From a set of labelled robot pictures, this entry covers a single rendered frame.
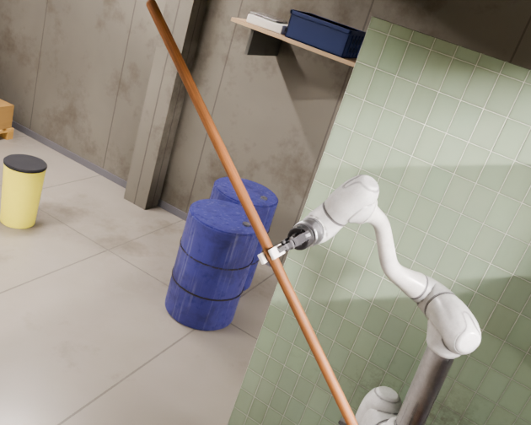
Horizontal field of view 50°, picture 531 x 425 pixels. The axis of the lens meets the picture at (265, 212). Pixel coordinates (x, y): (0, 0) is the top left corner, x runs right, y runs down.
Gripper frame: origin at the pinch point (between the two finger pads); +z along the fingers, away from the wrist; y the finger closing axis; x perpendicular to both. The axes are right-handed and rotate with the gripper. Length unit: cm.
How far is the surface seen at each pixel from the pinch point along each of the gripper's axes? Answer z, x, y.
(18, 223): -177, 105, 345
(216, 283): -198, -14, 190
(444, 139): -120, 8, -27
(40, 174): -189, 133, 306
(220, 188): -259, 55, 193
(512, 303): -120, -69, -21
